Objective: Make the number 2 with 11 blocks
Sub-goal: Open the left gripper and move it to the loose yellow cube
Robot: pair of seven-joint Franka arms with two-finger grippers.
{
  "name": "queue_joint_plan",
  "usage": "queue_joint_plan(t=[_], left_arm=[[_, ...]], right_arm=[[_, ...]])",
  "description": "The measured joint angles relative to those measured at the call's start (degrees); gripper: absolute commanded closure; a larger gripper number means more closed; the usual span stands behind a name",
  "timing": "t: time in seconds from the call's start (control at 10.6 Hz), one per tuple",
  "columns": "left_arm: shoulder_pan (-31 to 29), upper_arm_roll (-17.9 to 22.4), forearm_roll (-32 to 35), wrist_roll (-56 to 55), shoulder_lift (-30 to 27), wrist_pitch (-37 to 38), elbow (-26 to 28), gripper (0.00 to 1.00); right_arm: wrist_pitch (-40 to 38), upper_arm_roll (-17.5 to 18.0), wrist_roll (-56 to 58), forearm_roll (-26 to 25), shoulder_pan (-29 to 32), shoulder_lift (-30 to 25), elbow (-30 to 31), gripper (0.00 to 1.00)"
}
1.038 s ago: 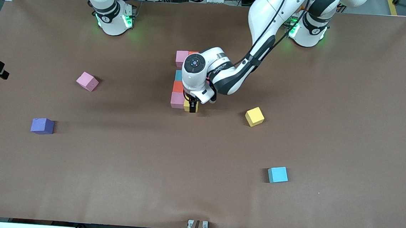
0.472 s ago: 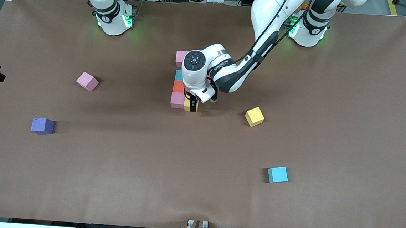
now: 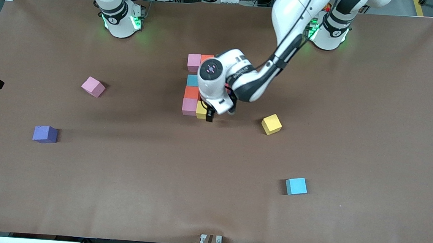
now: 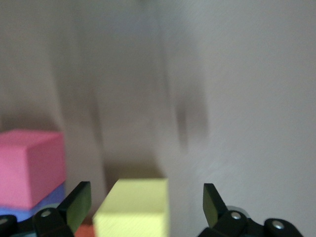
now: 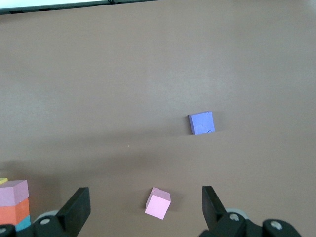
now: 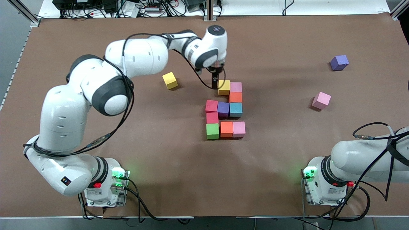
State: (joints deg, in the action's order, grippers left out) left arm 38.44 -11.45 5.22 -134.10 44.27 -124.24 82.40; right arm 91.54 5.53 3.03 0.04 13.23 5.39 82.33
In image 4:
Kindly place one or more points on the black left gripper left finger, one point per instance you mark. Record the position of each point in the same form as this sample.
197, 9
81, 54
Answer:
61, 219

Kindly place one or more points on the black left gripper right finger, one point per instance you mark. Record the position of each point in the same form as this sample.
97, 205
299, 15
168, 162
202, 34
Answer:
232, 224

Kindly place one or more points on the purple foam cube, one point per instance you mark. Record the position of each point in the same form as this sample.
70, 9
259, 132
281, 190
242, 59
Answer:
49, 200

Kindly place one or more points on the orange foam cube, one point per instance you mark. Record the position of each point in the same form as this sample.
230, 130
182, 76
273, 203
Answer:
85, 230

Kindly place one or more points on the red foam cube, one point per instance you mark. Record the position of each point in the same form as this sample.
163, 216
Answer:
27, 168

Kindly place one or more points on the yellow foam cube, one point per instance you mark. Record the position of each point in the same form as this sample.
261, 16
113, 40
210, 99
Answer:
133, 207

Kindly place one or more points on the brown table mat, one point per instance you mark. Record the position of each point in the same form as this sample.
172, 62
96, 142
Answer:
222, 98

